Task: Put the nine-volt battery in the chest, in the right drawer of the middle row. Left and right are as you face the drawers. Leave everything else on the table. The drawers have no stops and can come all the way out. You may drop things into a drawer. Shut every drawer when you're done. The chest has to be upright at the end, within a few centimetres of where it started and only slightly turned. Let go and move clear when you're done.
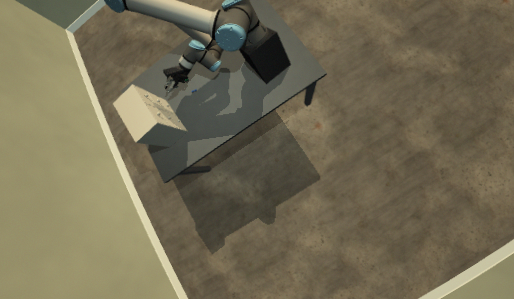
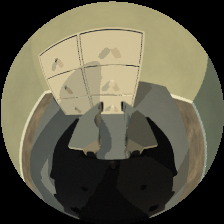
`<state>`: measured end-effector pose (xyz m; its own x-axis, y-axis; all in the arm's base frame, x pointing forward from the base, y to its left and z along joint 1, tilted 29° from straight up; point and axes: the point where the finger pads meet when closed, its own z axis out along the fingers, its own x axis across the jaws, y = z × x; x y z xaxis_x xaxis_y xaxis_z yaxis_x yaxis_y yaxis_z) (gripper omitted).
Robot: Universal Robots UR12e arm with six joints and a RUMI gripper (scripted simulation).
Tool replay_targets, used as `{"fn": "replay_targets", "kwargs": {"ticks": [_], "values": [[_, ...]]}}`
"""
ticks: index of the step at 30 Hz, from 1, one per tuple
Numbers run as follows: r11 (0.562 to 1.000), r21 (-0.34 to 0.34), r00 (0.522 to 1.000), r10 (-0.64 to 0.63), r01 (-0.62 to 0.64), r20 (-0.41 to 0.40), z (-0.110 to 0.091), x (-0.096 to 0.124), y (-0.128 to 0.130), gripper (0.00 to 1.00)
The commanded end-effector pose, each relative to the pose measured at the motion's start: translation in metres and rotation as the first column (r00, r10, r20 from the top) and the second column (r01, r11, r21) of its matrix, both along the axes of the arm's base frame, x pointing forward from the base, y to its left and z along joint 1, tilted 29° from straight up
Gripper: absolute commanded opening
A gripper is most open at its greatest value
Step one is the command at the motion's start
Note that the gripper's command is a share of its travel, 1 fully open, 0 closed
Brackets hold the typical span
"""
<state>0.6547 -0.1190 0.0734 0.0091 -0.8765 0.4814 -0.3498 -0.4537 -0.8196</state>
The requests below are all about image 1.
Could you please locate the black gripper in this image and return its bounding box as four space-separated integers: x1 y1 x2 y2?
165 62 191 93

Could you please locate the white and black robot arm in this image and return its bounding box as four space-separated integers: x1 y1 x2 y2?
104 0 268 72

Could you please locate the grey chest of drawers with tan drawers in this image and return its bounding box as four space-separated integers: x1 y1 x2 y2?
113 84 188 147

